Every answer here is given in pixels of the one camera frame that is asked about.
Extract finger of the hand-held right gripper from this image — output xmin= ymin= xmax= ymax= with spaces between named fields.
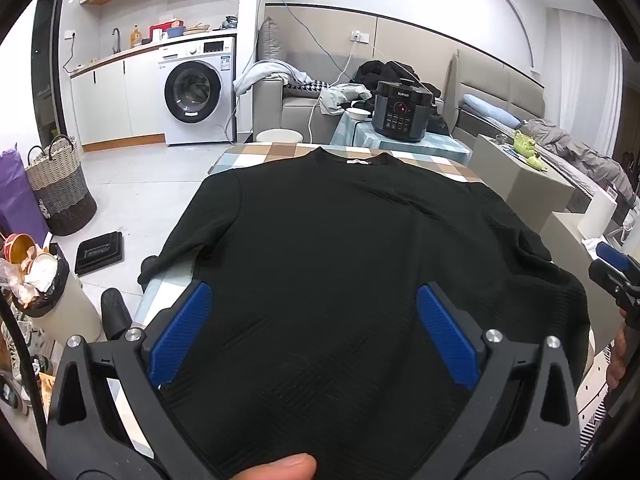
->
xmin=588 ymin=241 xmax=640 ymax=328

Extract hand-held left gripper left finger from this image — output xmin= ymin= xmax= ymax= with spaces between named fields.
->
xmin=45 ymin=280 xmax=236 ymax=480

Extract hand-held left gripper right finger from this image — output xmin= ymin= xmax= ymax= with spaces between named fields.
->
xmin=416 ymin=281 xmax=583 ymax=480

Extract black knit sweater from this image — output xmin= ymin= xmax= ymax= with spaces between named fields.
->
xmin=137 ymin=147 xmax=591 ymax=480

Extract pale crumpled clothes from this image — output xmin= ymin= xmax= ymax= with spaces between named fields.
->
xmin=317 ymin=82 xmax=373 ymax=116

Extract person's right hand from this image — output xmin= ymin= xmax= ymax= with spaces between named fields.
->
xmin=606 ymin=307 xmax=630 ymax=392

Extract person's left hand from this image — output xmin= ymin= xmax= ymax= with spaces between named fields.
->
xmin=235 ymin=452 xmax=318 ymax=480

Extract paper towel roll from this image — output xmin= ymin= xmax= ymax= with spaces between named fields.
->
xmin=577 ymin=191 xmax=621 ymax=241

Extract large beige cabinet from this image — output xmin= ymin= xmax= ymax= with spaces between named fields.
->
xmin=540 ymin=210 xmax=621 ymax=341

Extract black rounded object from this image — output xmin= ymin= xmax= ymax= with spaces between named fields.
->
xmin=100 ymin=287 xmax=133 ymax=341

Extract small beige cabinet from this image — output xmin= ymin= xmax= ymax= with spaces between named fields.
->
xmin=470 ymin=134 xmax=576 ymax=233

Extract grey duvet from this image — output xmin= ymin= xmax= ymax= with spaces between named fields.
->
xmin=520 ymin=119 xmax=638 ymax=201

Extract black tray on floor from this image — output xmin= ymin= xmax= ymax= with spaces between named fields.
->
xmin=74 ymin=231 xmax=125 ymax=277

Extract beige trash bin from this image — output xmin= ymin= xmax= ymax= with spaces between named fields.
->
xmin=10 ymin=242 xmax=103 ymax=346

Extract green toy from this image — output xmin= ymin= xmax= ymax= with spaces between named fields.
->
xmin=510 ymin=129 xmax=546 ymax=171

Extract shoe rack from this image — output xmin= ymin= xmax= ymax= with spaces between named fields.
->
xmin=0 ymin=305 xmax=56 ymax=416

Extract white curtain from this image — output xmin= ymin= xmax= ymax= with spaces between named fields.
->
xmin=557 ymin=7 xmax=626 ymax=146

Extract red paper noodle cup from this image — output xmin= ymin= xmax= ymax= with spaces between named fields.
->
xmin=2 ymin=232 xmax=38 ymax=266

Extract woven laundry basket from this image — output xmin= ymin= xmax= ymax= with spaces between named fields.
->
xmin=25 ymin=135 xmax=98 ymax=237

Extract blue pillow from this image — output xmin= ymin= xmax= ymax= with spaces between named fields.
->
xmin=462 ymin=92 xmax=523 ymax=128

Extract beige bed headboard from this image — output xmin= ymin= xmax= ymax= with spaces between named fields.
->
xmin=452 ymin=50 xmax=546 ymax=121

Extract checked tablecloth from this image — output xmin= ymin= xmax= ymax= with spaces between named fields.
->
xmin=105 ymin=141 xmax=596 ymax=461

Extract blue checked side table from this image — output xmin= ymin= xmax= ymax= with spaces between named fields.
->
xmin=330 ymin=107 xmax=473 ymax=166

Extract purple bag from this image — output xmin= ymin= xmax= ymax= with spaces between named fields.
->
xmin=0 ymin=147 xmax=51 ymax=243

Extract white round stool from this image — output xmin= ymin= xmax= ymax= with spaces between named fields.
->
xmin=256 ymin=129 xmax=305 ymax=143

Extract black pressure cooker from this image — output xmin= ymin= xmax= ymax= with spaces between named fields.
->
xmin=371 ymin=80 xmax=435 ymax=143

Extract white kitchen base cabinets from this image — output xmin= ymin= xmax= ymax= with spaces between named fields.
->
xmin=70 ymin=50 xmax=166 ymax=151

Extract white washing machine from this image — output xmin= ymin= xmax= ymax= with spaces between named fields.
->
xmin=157 ymin=35 xmax=238 ymax=147

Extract grey sofa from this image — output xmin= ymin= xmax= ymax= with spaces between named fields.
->
xmin=252 ymin=72 xmax=371 ymax=143

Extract grey white garment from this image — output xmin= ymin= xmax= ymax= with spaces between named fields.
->
xmin=234 ymin=59 xmax=313 ymax=96

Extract grey sofa cushion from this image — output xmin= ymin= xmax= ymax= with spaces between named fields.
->
xmin=257 ymin=16 xmax=288 ymax=63

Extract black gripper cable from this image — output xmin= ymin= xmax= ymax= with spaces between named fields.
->
xmin=0 ymin=285 xmax=48 ymax=466

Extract white power cable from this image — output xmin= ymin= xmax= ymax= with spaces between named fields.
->
xmin=307 ymin=40 xmax=361 ymax=143

